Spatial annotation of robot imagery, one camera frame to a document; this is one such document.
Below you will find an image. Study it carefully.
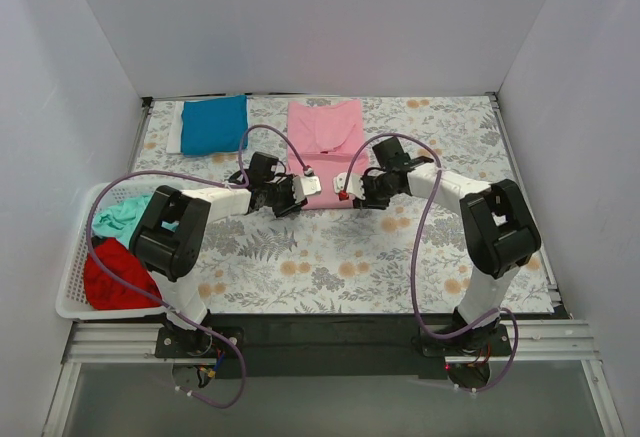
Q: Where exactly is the pink t shirt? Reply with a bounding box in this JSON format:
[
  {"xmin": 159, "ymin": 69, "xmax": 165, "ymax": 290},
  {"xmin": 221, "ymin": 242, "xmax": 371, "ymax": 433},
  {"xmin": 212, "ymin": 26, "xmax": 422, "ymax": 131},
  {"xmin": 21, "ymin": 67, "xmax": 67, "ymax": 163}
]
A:
[{"xmin": 287, "ymin": 100, "xmax": 370, "ymax": 210}]

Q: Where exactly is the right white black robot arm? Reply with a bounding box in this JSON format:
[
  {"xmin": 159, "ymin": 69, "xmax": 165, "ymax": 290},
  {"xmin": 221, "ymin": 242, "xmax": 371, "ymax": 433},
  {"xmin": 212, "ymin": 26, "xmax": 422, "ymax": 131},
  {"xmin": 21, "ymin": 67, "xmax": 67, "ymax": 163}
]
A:
[{"xmin": 333, "ymin": 133, "xmax": 542, "ymax": 355}]

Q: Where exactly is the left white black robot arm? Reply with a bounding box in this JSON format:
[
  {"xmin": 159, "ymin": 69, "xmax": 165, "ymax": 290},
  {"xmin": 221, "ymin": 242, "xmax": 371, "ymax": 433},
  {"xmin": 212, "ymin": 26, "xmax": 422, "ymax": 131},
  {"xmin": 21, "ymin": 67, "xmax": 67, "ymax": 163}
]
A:
[{"xmin": 129, "ymin": 152, "xmax": 321, "ymax": 357}]

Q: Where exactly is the folded blue t shirt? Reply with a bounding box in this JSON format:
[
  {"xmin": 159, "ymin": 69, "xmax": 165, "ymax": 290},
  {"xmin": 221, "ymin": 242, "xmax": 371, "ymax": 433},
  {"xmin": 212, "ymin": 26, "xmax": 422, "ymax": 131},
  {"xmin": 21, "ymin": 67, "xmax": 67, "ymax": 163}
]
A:
[{"xmin": 181, "ymin": 95, "xmax": 248, "ymax": 157}]

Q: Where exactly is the teal t shirt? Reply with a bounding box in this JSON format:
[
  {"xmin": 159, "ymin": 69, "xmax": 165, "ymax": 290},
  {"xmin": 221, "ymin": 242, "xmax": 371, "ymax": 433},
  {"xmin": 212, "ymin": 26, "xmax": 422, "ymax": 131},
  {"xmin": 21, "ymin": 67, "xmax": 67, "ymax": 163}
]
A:
[{"xmin": 91, "ymin": 194, "xmax": 152, "ymax": 248}]

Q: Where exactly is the red t shirt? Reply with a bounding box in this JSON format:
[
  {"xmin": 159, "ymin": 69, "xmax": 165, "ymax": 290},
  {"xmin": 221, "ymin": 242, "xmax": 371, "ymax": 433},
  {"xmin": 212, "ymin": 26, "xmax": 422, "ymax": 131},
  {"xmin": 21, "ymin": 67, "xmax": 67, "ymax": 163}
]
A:
[{"xmin": 83, "ymin": 237, "xmax": 161, "ymax": 311}]

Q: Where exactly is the white plastic laundry basket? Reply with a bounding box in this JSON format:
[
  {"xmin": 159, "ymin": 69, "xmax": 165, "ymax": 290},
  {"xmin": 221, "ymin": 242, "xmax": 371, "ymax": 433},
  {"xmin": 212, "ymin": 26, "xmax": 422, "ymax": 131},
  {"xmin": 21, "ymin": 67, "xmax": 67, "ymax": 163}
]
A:
[{"xmin": 55, "ymin": 177, "xmax": 187, "ymax": 321}]

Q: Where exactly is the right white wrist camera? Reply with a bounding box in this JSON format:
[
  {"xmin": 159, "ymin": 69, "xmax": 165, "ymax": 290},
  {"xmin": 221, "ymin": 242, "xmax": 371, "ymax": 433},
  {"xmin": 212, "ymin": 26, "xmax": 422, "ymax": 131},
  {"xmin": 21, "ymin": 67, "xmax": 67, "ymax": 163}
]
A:
[{"xmin": 332, "ymin": 172, "xmax": 365, "ymax": 202}]

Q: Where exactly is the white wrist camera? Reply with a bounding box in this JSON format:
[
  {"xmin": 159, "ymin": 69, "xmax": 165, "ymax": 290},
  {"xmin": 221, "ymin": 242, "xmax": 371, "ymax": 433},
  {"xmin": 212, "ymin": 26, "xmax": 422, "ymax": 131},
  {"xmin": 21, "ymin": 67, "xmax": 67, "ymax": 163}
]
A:
[
  {"xmin": 292, "ymin": 166, "xmax": 322, "ymax": 204},
  {"xmin": 332, "ymin": 172, "xmax": 365, "ymax": 202}
]

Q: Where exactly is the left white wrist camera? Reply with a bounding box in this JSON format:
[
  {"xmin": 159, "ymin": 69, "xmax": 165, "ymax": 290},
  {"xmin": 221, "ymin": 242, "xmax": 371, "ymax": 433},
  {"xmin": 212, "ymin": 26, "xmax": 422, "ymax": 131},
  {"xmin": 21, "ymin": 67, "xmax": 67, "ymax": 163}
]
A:
[{"xmin": 292, "ymin": 166, "xmax": 322, "ymax": 204}]

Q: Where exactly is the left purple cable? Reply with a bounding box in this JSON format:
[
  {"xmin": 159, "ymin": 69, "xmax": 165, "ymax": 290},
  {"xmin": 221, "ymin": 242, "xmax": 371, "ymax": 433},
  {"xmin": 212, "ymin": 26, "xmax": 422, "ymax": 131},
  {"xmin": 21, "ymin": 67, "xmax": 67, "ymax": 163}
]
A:
[{"xmin": 87, "ymin": 124, "xmax": 314, "ymax": 410}]

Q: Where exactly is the purple cable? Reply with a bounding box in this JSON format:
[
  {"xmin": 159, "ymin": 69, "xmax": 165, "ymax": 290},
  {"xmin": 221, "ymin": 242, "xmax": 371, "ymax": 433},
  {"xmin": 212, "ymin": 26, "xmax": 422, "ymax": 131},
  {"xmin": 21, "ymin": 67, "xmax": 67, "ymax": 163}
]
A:
[
  {"xmin": 87, "ymin": 124, "xmax": 314, "ymax": 410},
  {"xmin": 344, "ymin": 132, "xmax": 519, "ymax": 395}
]

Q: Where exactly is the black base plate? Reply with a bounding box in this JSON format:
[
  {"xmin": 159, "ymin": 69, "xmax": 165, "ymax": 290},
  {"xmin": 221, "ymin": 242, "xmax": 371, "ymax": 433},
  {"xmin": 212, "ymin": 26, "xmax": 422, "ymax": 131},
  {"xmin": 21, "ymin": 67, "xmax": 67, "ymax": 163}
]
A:
[{"xmin": 154, "ymin": 314, "xmax": 511, "ymax": 380}]

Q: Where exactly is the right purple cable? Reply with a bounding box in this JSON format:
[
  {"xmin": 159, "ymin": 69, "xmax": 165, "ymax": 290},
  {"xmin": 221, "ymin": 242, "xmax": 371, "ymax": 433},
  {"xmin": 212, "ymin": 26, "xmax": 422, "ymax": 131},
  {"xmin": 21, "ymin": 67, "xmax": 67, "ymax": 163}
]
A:
[{"xmin": 344, "ymin": 132, "xmax": 519, "ymax": 395}]

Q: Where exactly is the aluminium frame rail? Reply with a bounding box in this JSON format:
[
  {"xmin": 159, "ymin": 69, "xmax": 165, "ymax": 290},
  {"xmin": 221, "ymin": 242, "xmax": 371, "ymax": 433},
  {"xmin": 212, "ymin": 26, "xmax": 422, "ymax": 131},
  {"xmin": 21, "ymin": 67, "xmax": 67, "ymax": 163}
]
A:
[{"xmin": 62, "ymin": 321, "xmax": 166, "ymax": 364}]

